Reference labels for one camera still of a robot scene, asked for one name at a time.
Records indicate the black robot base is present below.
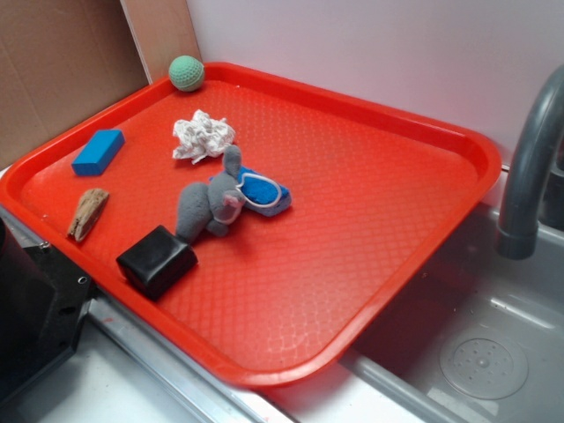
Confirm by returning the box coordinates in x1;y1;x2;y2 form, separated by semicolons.
1;222;93;404

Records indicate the crumpled white paper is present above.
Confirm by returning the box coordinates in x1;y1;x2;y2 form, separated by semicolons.
172;109;235;164

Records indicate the red plastic tray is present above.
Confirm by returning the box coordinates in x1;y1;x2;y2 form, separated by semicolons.
1;63;501;388

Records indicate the blue sponge with band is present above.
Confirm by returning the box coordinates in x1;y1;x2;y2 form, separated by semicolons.
235;167;292;218

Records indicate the grey plush elephant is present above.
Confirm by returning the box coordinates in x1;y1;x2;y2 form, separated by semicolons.
175;145;246;244

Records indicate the black rectangular block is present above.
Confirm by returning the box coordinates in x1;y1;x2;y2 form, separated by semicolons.
116;226;198;301

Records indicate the green foam ball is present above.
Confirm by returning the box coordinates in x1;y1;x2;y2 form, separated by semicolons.
168;56;204;92

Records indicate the brown wood piece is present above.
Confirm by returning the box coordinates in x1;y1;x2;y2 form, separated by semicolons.
67;188;109;242

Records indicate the blue rectangular block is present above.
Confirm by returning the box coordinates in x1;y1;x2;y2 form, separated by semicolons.
71;130;125;176

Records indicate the wooden board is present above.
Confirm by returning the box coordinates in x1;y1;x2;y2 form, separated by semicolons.
120;0;202;84

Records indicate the grey plastic sink basin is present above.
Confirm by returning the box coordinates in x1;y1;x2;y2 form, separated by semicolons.
268;206;563;422

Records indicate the grey toy faucet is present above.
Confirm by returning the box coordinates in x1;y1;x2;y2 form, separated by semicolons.
495;66;563;260

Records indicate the brown cardboard panel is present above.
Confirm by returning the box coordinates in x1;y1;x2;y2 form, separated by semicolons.
1;1;147;167

